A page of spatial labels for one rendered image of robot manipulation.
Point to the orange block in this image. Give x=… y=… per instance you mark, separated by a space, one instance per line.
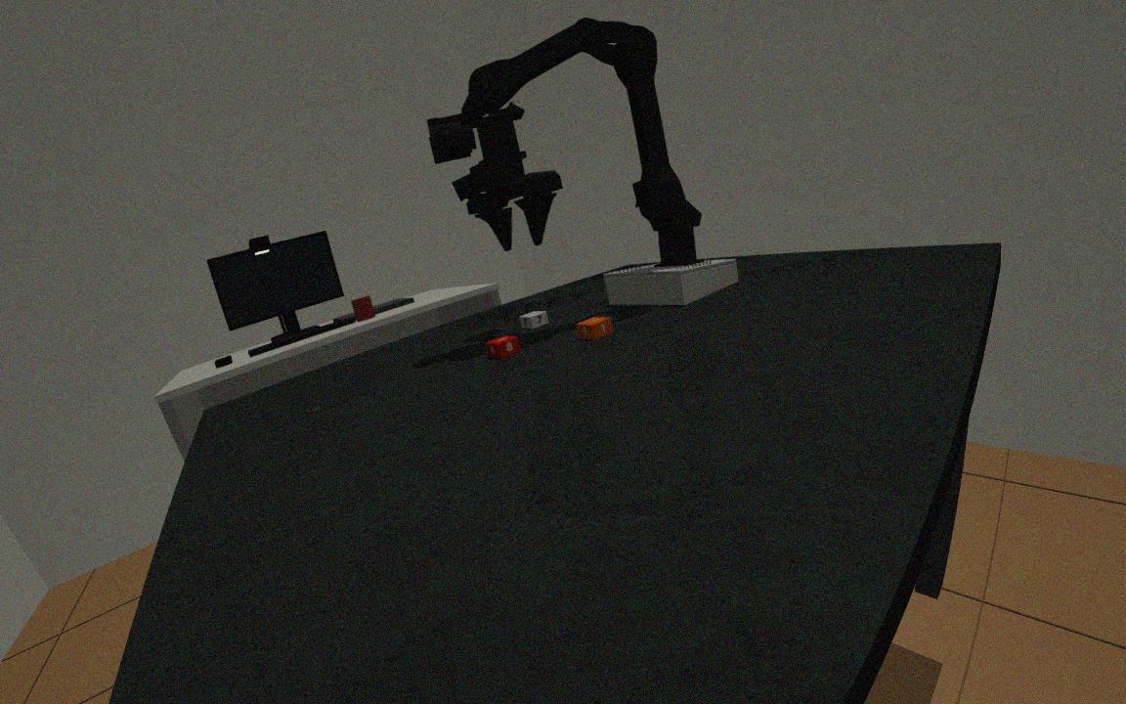
x=594 y=328

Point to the red block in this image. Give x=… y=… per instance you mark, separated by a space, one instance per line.
x=503 y=346

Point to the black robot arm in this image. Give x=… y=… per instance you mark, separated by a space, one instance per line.
x=659 y=194

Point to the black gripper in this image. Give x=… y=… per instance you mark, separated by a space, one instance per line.
x=535 y=188

